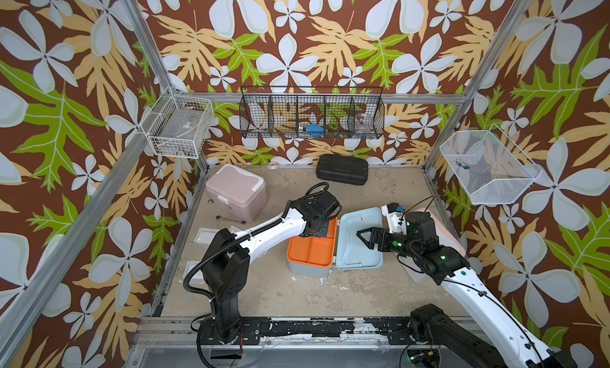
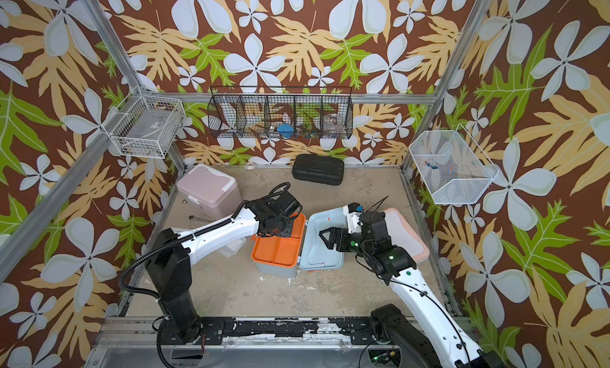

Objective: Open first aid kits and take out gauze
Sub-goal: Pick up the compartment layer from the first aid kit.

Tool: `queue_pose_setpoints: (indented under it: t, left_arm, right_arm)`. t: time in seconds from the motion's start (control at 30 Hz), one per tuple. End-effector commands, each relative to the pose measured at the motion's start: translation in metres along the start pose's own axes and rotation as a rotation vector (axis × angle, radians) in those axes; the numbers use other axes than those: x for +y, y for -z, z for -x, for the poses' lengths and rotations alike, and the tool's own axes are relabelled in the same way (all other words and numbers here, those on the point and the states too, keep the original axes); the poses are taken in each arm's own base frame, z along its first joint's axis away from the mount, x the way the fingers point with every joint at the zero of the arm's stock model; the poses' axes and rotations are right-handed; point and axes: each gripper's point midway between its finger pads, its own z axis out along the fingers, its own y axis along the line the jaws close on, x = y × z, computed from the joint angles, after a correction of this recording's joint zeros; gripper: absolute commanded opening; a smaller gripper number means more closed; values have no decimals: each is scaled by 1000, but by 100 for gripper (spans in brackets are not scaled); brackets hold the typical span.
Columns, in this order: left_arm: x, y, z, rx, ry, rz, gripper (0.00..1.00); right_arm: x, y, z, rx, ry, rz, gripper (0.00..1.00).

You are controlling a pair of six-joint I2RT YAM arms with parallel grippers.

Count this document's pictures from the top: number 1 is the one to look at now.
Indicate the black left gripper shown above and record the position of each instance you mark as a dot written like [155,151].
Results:
[323,232]

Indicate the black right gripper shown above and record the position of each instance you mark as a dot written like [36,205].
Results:
[375,231]

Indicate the grey box orange handle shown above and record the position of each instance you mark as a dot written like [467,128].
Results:
[340,248]

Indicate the white and salmon first aid box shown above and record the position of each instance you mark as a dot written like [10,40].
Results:
[446,238]

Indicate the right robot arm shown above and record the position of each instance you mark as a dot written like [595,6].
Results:
[509,343]

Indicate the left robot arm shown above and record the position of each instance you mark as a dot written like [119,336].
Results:
[223,271]

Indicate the black hard case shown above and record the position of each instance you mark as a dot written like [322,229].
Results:
[342,169]

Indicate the pink medicine chest box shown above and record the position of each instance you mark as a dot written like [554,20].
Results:
[238,191]

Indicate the blue item in black basket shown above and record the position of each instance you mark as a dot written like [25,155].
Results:
[315,131]

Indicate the silver ratchet wrench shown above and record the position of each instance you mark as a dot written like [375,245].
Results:
[227,219]

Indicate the white mesh basket right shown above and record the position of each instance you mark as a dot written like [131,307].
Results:
[490,166]

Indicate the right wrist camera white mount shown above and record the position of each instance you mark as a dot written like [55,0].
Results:
[394,217]

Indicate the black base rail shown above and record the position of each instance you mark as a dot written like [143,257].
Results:
[395,329]

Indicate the black wire basket rear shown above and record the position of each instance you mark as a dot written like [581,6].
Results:
[286,111]

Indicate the white wire basket left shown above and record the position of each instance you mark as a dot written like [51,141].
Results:
[177,125]

